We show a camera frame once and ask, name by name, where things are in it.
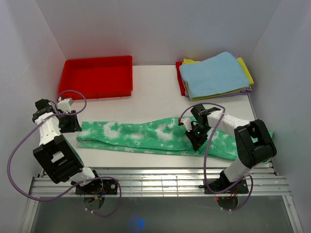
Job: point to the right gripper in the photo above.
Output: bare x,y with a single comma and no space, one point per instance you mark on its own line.
196,142

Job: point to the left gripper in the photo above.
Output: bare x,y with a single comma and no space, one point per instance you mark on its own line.
74,126

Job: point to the green tie-dye trousers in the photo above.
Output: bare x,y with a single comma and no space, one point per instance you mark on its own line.
163,136

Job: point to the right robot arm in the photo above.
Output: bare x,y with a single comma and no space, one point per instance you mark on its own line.
253,142

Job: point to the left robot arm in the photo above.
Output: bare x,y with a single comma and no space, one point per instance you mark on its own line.
55,154

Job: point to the red plastic bin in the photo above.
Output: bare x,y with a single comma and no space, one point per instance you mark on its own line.
97,78

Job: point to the yellow folded cloth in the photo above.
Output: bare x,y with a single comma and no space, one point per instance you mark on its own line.
246,70

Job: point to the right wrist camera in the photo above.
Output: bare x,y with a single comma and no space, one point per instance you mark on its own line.
186,122

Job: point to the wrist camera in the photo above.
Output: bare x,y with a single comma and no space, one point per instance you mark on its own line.
186,122
64,105

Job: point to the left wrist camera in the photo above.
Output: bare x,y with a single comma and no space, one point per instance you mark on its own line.
64,105

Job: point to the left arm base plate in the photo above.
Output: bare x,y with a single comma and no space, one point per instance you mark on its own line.
98,187

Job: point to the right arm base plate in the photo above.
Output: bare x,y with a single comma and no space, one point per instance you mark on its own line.
240,188

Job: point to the aluminium rail frame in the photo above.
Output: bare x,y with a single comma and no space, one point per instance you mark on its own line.
170,201

